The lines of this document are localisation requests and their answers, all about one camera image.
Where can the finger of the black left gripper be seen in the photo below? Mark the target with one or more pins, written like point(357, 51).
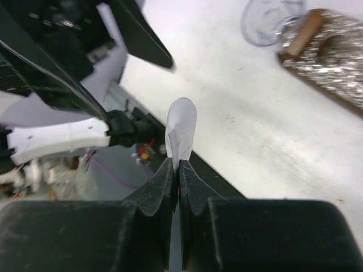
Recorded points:
point(139, 38)

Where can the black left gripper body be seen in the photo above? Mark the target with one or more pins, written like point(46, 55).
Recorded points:
point(49, 48)

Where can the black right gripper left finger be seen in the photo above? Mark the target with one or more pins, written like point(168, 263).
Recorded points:
point(132, 234)

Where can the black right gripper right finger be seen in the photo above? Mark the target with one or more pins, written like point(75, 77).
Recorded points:
point(236, 234)

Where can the white toothpaste blue cap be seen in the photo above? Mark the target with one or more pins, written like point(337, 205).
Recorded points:
point(179, 135)

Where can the brown wooden tray holder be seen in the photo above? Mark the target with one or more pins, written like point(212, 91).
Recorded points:
point(323, 48)

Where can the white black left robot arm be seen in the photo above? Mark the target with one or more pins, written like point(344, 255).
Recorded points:
point(20, 145)

